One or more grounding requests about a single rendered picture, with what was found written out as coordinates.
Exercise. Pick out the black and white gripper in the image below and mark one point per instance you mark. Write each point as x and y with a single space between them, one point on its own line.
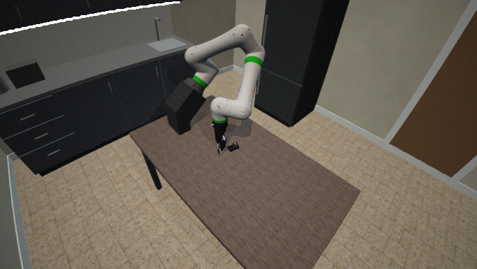
221 141

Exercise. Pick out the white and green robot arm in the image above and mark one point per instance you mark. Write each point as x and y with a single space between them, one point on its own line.
198 56

